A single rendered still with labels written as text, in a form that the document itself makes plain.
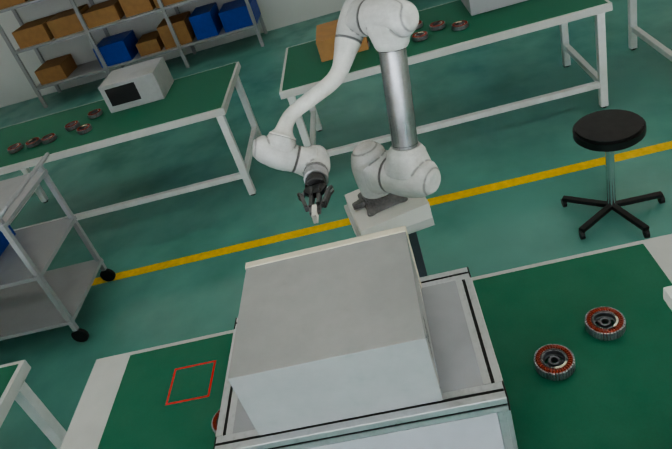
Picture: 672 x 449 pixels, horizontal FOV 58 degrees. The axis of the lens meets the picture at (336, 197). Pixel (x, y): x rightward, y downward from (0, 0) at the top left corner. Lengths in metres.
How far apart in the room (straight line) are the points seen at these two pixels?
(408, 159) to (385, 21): 0.51
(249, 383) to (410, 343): 0.36
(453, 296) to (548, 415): 0.43
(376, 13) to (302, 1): 6.13
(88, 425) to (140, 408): 0.19
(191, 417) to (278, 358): 0.85
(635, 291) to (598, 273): 0.13
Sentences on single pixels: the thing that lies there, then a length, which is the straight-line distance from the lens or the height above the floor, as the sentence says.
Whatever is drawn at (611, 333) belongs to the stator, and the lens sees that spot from 1.99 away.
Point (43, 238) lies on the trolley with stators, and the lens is 4.20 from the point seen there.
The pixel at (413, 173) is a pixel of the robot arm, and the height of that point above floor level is 1.04.
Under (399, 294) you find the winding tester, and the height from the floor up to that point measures 1.32.
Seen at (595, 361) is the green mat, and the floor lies 0.75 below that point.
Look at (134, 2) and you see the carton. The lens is 8.08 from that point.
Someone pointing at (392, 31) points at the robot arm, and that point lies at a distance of 2.17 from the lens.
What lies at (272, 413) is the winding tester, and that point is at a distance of 1.46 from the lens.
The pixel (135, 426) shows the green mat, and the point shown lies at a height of 0.75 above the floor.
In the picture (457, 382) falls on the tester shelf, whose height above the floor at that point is 1.11.
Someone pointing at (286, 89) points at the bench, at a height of 0.75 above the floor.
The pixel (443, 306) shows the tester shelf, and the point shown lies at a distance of 1.63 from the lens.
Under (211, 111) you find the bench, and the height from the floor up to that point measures 0.75.
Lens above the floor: 2.25
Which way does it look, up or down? 32 degrees down
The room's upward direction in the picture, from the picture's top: 19 degrees counter-clockwise
